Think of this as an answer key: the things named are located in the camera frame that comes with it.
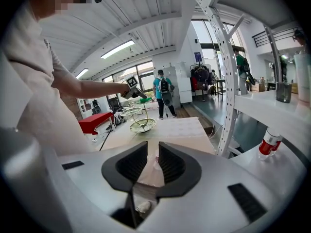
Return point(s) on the white cabinet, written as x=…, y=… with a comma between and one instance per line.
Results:
x=177, y=81

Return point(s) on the person's beige shirt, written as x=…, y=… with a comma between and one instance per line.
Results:
x=36, y=81

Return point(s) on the red label bottle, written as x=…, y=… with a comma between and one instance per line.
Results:
x=279, y=142
x=266, y=144

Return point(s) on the table with checked cloth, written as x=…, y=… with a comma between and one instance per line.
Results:
x=179, y=130

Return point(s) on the white bookshelf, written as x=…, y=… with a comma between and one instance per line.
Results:
x=83, y=107

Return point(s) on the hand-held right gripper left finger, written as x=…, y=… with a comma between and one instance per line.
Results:
x=114, y=172

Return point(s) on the person's left forearm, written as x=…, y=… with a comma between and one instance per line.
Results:
x=92, y=88

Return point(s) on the grey cup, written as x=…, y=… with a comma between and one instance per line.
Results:
x=283, y=92

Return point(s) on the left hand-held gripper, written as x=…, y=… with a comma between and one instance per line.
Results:
x=131, y=82

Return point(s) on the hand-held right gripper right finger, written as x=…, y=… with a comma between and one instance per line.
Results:
x=189, y=173

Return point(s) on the white metal shelf rack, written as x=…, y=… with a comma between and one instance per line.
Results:
x=226, y=81

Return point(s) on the blue poster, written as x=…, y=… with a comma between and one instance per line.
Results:
x=198, y=56

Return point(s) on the red table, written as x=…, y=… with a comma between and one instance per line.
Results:
x=94, y=121

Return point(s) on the wooden platform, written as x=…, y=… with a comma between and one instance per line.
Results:
x=196, y=115

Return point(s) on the coat rack with bags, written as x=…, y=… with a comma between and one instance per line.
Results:
x=201, y=78

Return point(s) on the long ceiling light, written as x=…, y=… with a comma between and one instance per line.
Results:
x=117, y=48

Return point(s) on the short ceiling light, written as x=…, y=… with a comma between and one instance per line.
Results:
x=82, y=73

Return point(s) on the person's right shoe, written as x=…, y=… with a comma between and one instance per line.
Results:
x=143, y=206

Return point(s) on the tiered wire fruit stand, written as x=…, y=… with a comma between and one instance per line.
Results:
x=143, y=126

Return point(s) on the small green bottle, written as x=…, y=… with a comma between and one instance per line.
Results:
x=145, y=100

